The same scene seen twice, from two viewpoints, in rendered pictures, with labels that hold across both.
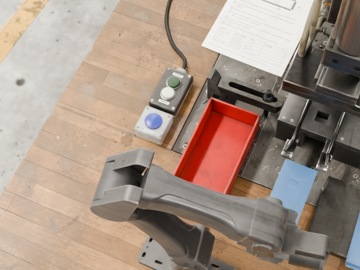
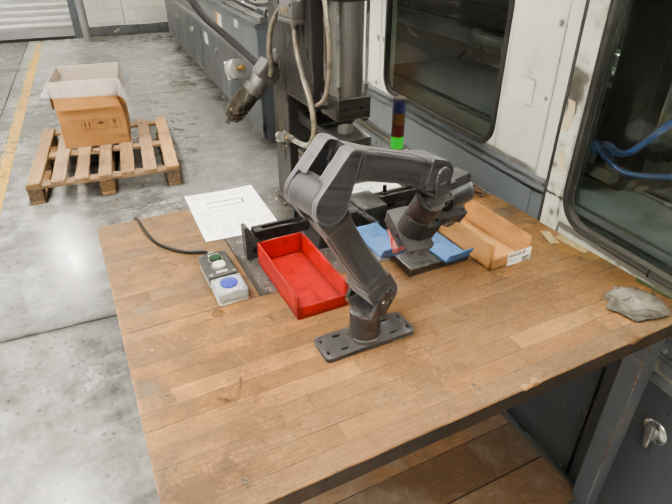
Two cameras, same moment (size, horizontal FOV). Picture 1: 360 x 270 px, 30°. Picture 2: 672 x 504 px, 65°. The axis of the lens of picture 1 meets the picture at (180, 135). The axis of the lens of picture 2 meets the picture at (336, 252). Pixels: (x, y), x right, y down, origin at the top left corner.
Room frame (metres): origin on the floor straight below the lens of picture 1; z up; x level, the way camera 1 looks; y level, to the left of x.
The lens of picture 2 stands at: (-0.03, 0.70, 1.61)
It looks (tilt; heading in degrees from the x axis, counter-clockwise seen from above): 32 degrees down; 306
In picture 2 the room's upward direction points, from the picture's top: straight up
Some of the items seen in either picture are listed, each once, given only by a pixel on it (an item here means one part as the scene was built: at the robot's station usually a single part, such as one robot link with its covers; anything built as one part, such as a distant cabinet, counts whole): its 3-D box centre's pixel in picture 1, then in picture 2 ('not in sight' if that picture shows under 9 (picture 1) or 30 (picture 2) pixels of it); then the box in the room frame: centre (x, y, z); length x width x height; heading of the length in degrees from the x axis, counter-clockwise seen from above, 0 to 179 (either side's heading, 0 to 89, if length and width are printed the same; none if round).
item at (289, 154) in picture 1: (292, 142); not in sight; (0.62, -0.24, 0.98); 0.07 x 0.02 x 0.01; 152
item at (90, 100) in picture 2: not in sight; (93, 103); (3.99, -1.59, 0.40); 0.67 x 0.60 x 0.50; 144
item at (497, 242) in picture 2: not in sight; (478, 231); (0.36, -0.49, 0.93); 0.25 x 0.13 x 0.08; 152
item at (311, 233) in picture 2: (325, 127); (344, 220); (0.68, -0.32, 0.94); 0.20 x 0.10 x 0.07; 62
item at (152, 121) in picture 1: (153, 122); (229, 284); (0.73, 0.06, 0.93); 0.04 x 0.04 x 0.02
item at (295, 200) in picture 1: (289, 194); (380, 236); (0.50, -0.21, 1.00); 0.15 x 0.07 x 0.03; 152
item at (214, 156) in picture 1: (213, 158); (300, 272); (0.62, -0.07, 0.93); 0.25 x 0.12 x 0.06; 152
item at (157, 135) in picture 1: (154, 127); (230, 293); (0.73, 0.06, 0.90); 0.07 x 0.07 x 0.06; 62
